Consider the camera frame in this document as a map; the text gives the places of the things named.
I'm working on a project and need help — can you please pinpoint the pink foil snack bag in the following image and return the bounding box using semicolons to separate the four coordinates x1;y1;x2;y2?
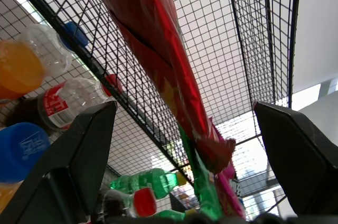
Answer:
208;117;246;219

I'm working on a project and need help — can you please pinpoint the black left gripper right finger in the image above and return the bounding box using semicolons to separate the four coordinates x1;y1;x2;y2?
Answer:
252;101;338;219

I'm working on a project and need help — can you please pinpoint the cola bottle red cap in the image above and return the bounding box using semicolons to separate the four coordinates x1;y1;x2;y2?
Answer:
97;188;157;218

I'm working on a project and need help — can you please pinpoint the green foil snack bag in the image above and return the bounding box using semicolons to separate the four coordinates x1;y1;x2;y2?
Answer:
178;125;224;221

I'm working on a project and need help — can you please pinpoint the black wire snack basket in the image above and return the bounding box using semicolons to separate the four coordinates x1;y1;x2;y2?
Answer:
4;0;303;216

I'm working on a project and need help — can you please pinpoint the orange soda bottle blue cap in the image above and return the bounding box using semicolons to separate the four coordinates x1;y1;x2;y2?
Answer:
0;21;88;103
0;122;51;213

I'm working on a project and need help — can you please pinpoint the green soda bottle yellow cap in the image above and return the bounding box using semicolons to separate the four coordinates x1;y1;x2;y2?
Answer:
109;167;187;200

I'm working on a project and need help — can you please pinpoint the cola bottle red label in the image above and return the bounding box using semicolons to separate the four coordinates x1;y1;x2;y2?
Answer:
5;73;124;134

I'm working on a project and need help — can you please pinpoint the red foil snack bag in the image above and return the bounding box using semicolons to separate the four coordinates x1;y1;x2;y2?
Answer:
94;0;237;174

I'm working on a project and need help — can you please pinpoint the black wire bottle basket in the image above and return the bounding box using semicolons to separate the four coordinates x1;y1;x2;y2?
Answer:
0;0;196;209

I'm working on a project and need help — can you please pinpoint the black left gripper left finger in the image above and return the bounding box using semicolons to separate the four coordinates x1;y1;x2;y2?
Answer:
0;100;118;224

